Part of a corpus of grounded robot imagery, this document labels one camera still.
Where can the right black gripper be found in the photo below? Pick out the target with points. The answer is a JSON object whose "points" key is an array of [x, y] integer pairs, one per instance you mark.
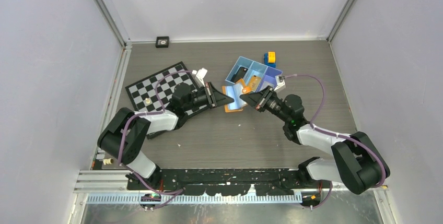
{"points": [[253, 98]]}

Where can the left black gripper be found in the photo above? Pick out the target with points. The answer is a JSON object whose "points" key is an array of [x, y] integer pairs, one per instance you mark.
{"points": [[216, 98]]}

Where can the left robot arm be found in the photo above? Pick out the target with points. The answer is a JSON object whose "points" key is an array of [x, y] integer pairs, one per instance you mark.
{"points": [[124, 136]]}

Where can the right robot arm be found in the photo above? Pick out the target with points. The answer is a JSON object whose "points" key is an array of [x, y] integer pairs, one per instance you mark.
{"points": [[356, 161]]}

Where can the orange item in tray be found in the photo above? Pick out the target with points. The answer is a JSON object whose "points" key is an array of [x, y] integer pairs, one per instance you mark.
{"points": [[254, 82]]}

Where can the blue compartment tray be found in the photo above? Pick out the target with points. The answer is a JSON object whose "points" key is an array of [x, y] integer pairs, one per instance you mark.
{"points": [[266, 73]]}

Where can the black item in tray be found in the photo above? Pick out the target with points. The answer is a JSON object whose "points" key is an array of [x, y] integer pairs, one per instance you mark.
{"points": [[239, 74]]}

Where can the blue orange toy block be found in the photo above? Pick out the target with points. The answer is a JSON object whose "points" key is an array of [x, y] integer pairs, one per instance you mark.
{"points": [[269, 59]]}

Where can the black white chessboard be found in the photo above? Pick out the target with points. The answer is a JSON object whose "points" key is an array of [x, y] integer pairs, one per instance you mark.
{"points": [[158, 87]]}

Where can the small black square device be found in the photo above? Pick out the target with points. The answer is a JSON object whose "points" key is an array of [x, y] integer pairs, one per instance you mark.
{"points": [[162, 42]]}

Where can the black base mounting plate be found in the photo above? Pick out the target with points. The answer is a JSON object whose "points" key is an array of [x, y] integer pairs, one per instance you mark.
{"points": [[226, 182]]}

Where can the small beige peg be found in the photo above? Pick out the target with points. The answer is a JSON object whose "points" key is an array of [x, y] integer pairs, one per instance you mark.
{"points": [[108, 161]]}

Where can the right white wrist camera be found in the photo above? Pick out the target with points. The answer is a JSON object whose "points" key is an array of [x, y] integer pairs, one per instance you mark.
{"points": [[280, 83]]}

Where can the aluminium frame rail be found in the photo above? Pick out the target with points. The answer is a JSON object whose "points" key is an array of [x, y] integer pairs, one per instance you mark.
{"points": [[101, 181]]}

